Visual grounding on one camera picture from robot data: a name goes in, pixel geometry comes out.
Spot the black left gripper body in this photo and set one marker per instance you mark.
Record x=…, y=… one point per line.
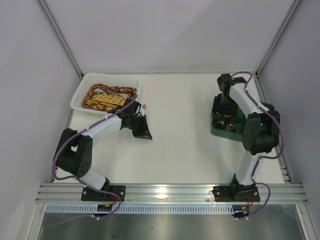
x=138, y=124

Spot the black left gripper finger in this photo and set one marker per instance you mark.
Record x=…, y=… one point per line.
x=145, y=134
x=143, y=125

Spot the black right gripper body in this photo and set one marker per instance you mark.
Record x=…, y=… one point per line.
x=222, y=111

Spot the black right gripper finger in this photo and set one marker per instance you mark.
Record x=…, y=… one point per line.
x=234, y=117
x=215, y=108

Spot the orange grey floral tie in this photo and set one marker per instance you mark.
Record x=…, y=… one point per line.
x=219, y=122

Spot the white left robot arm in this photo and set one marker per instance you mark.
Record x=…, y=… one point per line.
x=74, y=153

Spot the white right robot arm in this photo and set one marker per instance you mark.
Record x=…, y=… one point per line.
x=252, y=108

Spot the rolled brown floral tie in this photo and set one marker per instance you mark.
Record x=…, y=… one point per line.
x=231, y=127

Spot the green compartment organizer tray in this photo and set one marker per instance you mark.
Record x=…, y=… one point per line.
x=268, y=134

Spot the gold patterned tie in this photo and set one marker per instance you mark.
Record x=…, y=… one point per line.
x=102, y=102

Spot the white perforated plastic basket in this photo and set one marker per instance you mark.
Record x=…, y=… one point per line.
x=99, y=93

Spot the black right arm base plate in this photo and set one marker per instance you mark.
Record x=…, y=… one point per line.
x=224, y=193

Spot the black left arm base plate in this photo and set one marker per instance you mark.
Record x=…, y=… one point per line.
x=89, y=195

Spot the aluminium front rail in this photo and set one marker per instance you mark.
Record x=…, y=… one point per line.
x=165, y=193

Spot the white slotted cable duct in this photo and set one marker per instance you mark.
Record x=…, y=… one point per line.
x=77, y=208

